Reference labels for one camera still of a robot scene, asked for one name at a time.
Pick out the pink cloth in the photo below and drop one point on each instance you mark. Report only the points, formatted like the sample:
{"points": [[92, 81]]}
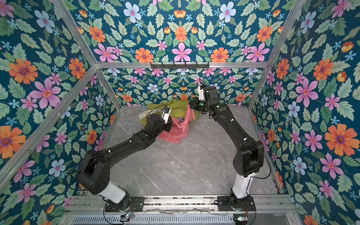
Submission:
{"points": [[179, 129]]}

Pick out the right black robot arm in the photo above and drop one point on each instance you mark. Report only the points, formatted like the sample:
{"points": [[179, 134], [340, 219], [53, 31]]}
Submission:
{"points": [[249, 156]]}

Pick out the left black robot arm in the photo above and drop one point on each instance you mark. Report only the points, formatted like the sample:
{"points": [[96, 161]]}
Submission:
{"points": [[94, 170]]}

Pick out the olive green cloth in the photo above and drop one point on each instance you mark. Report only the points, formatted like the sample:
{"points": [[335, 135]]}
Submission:
{"points": [[179, 108]]}

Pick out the white green printed cloth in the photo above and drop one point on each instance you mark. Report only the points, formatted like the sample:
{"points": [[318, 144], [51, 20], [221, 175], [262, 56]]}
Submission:
{"points": [[144, 114]]}

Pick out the black hook rack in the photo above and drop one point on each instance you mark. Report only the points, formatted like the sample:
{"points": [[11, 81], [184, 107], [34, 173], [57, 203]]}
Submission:
{"points": [[177, 65]]}

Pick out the aluminium top back bar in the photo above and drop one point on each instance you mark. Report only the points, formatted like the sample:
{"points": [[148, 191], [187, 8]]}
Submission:
{"points": [[103, 65]]}

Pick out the left base circuit board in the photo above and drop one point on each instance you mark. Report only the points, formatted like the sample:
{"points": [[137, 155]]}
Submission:
{"points": [[127, 217]]}

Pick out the base circuit board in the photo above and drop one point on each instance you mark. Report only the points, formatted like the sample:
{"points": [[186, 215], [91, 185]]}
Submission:
{"points": [[127, 217], [240, 219]]}

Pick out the right base circuit board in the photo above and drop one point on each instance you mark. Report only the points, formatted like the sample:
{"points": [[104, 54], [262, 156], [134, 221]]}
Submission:
{"points": [[240, 219]]}

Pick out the white vented panel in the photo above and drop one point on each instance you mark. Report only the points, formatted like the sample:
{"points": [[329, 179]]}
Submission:
{"points": [[153, 219]]}

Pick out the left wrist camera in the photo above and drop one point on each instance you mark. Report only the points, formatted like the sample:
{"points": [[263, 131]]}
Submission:
{"points": [[166, 114]]}

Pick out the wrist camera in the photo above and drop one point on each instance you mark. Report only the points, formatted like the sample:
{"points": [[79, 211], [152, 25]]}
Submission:
{"points": [[166, 114], [202, 91]]}

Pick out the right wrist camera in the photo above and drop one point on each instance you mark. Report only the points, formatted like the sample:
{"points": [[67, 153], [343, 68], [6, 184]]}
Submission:
{"points": [[202, 91]]}

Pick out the aluminium frame post left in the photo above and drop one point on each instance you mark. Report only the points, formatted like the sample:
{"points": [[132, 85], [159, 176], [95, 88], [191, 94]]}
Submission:
{"points": [[86, 50]]}

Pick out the aluminium frame post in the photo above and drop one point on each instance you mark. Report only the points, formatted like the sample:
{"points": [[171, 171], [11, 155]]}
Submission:
{"points": [[86, 50], [289, 23]]}

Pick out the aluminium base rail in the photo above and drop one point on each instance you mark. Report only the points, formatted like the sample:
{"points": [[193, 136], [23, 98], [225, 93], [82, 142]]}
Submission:
{"points": [[184, 204]]}

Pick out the aluminium frame post right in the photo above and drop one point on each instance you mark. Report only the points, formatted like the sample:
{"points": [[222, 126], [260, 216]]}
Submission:
{"points": [[289, 23]]}

